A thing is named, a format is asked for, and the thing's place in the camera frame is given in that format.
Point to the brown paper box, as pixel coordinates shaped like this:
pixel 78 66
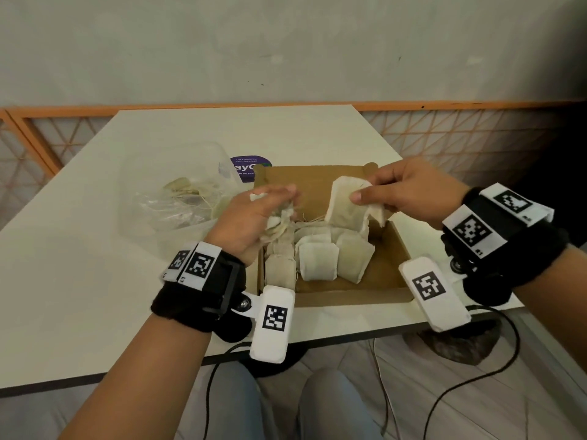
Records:
pixel 380 274

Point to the orange lattice fence panel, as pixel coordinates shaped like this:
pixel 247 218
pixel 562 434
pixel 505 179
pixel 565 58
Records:
pixel 458 137
pixel 18 169

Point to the bunch of tea bags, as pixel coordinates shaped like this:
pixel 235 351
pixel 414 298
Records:
pixel 282 219

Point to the person's left hand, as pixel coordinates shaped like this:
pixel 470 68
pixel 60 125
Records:
pixel 238 229

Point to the rows of packed tea bags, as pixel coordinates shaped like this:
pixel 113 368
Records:
pixel 316 261

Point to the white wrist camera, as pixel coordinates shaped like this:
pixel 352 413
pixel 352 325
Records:
pixel 270 343
pixel 445 311

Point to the dark grey floor object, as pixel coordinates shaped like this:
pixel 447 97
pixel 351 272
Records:
pixel 468 345

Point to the round purple sticker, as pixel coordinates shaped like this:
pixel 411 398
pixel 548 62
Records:
pixel 252 162

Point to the person's left forearm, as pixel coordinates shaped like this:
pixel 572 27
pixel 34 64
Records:
pixel 137 384

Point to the clear plastic container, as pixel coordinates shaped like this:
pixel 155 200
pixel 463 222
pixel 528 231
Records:
pixel 137 169

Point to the grey trousers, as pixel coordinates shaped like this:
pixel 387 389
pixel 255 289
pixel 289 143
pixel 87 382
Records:
pixel 330 403

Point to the person's right forearm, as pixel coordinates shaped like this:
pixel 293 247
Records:
pixel 559 307

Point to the person's right hand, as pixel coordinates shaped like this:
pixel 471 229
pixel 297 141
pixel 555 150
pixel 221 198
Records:
pixel 417 192

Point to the black marker wristband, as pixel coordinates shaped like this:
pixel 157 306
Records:
pixel 183 311
pixel 536 256

